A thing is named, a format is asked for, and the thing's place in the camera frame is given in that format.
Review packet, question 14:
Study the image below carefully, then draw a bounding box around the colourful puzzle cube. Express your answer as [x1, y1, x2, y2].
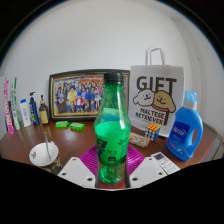
[144, 123, 161, 142]

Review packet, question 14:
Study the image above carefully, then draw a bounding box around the white lotion bottle blue cap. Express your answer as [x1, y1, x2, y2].
[19, 98, 33, 128]

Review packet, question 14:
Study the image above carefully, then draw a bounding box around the framed group photo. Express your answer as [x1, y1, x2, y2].
[48, 68, 131, 122]

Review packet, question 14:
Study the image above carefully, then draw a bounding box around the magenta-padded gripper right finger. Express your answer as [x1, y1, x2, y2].
[124, 145, 168, 189]

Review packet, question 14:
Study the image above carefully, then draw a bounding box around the patterned paper cup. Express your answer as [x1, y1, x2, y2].
[29, 141, 63, 175]

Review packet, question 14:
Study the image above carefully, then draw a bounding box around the white spoon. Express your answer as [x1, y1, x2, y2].
[43, 131, 53, 162]

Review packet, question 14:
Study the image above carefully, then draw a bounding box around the floral fabric pouch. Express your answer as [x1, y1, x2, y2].
[128, 131, 151, 149]

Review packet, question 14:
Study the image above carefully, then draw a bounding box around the small brown pump bottle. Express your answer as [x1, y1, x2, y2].
[38, 94, 50, 126]

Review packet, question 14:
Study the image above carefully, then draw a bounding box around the tall pink printed box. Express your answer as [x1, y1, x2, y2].
[3, 79, 16, 135]

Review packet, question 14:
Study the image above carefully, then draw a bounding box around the white remote control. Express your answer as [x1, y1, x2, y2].
[150, 151, 181, 176]

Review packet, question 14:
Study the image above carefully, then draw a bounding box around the white paper gift bag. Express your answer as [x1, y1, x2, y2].
[128, 46, 185, 138]

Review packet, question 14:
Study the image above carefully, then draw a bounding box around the dark blue pump bottle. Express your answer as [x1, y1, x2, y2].
[28, 91, 40, 127]

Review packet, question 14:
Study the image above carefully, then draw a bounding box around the blue detergent bottle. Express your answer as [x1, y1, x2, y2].
[165, 90, 204, 162]

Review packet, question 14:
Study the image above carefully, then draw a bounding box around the tall white printed box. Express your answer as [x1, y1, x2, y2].
[9, 77, 22, 131]

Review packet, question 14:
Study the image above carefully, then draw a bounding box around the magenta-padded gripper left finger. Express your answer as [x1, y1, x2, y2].
[57, 145, 101, 189]

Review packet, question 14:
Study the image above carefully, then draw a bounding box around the green plastic drink bottle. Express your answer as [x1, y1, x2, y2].
[93, 71, 132, 187]

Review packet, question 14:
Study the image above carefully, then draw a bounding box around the brown wooden side cabinet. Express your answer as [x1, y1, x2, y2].
[193, 121, 221, 163]

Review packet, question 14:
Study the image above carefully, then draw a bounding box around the small green pack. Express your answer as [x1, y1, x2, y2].
[54, 120, 70, 129]
[69, 122, 86, 131]

